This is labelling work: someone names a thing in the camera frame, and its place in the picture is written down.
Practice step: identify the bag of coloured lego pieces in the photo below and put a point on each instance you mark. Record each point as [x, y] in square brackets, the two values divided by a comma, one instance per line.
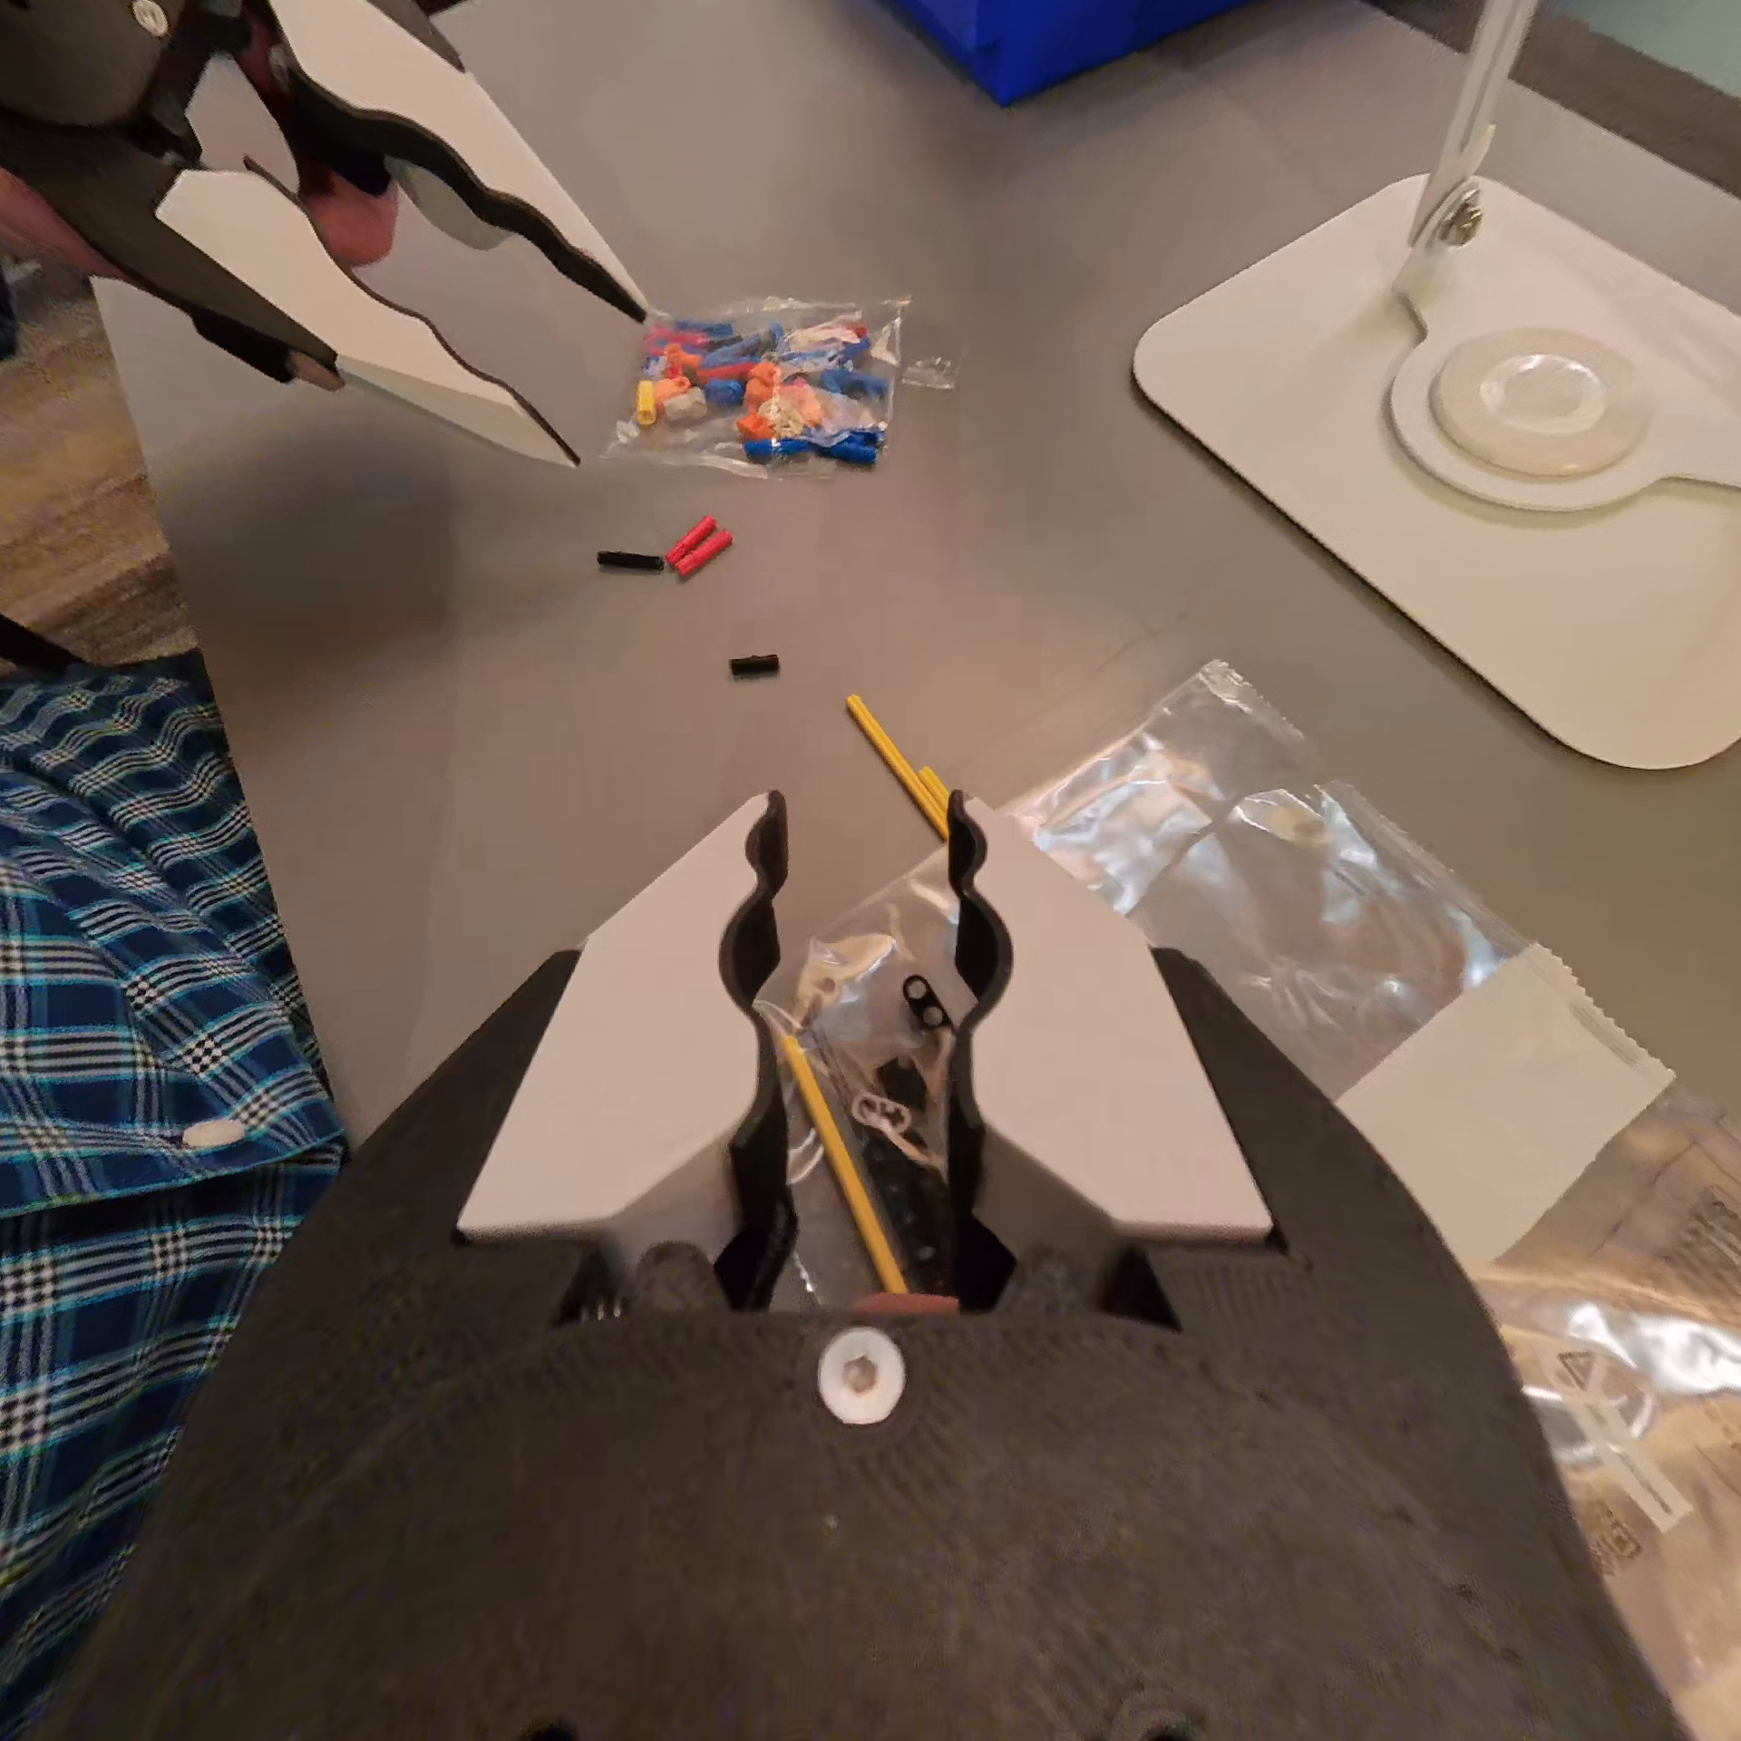
[761, 396]

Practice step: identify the long yellow lego axle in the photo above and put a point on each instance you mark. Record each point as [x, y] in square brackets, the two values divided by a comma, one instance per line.
[892, 757]

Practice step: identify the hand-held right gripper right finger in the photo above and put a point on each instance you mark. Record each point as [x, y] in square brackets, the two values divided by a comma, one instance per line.
[1089, 1076]

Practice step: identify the large clear bag white label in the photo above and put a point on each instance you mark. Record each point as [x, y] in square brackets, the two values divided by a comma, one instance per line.
[1225, 845]

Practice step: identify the blue plaid shirt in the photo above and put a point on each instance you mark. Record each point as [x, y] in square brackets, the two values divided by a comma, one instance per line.
[123, 954]

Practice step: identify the person's left hand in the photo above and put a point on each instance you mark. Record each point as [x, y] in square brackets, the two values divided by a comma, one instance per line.
[357, 230]

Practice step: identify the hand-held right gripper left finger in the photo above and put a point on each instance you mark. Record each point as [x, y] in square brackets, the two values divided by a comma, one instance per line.
[612, 1076]

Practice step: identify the clear bag of black parts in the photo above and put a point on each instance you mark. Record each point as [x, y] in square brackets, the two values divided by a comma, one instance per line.
[844, 960]

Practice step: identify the short yellow lego axle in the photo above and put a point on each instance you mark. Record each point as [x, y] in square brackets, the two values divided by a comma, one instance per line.
[935, 792]

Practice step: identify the yellow lego axle in bag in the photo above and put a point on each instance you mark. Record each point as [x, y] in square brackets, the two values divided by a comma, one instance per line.
[844, 1171]

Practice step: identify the small clear plastic scrap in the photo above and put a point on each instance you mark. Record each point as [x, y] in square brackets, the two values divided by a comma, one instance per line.
[931, 370]

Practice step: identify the long black lego pin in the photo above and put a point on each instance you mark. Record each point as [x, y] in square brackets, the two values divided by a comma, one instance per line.
[629, 559]

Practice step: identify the blue box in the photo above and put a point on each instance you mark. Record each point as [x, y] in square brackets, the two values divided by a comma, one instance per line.
[1047, 49]

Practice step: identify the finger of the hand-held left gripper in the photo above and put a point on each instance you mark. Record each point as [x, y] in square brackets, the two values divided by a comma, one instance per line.
[422, 96]
[326, 307]

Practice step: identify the grey flat board corner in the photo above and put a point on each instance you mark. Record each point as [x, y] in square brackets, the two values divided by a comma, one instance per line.
[1292, 409]

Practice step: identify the red lego pin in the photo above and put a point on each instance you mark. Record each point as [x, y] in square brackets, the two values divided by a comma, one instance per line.
[704, 555]
[690, 542]

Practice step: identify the clear bag with grey print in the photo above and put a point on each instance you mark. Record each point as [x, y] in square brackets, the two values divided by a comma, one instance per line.
[1633, 1362]

